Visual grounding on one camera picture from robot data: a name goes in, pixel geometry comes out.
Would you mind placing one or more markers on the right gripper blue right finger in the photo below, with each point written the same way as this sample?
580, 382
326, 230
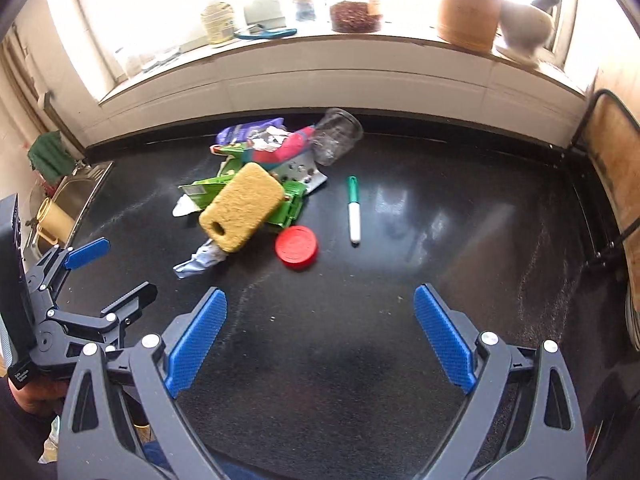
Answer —
520, 417

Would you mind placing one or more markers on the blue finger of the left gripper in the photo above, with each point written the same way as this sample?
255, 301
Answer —
51, 271
112, 321

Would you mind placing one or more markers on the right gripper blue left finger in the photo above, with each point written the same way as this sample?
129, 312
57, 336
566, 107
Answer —
97, 436

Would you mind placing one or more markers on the white blue wrapper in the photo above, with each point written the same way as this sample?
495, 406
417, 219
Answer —
207, 256

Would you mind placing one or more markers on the green torn carton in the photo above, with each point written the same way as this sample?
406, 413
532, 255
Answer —
199, 194

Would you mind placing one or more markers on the yellow sponge with hole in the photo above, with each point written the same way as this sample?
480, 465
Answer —
241, 207

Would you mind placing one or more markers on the red round lid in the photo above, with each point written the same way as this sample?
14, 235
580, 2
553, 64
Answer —
297, 247

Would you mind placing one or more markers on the purple snack bag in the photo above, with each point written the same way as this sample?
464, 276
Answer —
242, 132

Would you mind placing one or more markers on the pink foil snack bag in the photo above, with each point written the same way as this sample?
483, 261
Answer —
293, 144

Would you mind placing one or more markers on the silver pill blister pack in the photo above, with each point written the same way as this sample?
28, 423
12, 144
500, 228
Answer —
302, 169

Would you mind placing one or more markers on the green white marker pen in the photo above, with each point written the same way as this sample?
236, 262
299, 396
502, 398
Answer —
354, 219

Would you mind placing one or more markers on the clear plastic cup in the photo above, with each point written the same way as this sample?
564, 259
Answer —
334, 136

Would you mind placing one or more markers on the person's left hand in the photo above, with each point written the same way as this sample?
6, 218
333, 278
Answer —
41, 397

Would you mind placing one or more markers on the yellow plastic pitcher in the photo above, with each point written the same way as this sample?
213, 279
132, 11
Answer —
53, 224

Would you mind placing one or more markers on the stainless steel sink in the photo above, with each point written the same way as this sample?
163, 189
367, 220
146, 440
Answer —
74, 195

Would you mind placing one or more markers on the green cloth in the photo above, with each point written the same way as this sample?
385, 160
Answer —
49, 156

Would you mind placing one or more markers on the dish soap bottle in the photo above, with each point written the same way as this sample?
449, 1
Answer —
217, 18

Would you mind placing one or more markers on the wooden cutting board in rack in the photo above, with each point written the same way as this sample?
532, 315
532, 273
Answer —
624, 247

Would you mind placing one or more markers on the small figurine bottle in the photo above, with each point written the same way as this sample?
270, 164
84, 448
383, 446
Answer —
304, 11

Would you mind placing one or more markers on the jar of red beans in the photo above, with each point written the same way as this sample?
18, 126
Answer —
350, 17

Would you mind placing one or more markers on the white stone mortar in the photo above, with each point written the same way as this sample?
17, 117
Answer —
524, 30

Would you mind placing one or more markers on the wooden utensil holder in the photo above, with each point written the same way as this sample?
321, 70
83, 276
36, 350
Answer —
469, 24

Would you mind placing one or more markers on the grey pestle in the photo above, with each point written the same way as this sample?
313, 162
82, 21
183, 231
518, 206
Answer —
545, 5

